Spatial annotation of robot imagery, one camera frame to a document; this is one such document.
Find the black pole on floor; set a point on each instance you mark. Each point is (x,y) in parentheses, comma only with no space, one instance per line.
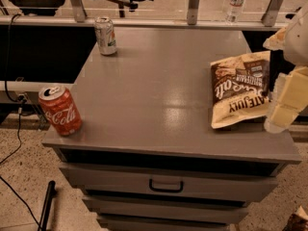
(50,194)

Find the metal railing frame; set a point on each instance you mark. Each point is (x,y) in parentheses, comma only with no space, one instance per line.
(171,13)

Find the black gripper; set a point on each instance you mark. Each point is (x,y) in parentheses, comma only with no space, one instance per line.
(297,42)

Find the black drawer handle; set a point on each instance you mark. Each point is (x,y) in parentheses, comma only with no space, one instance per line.
(163,187)

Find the grey drawer cabinet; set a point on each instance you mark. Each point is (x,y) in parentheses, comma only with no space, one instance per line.
(147,115)

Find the red Coca-Cola can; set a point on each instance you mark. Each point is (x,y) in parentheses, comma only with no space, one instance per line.
(60,109)

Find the brown chip bag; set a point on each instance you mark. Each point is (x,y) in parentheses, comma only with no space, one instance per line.
(240,88)

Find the brown object floor corner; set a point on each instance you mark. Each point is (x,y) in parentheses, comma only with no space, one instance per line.
(298,221)

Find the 7up can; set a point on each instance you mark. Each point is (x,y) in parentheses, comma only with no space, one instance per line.
(105,35)

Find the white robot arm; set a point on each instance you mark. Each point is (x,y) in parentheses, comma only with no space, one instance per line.
(296,39)

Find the clear water bottle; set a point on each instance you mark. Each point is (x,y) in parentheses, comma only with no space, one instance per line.
(234,10)

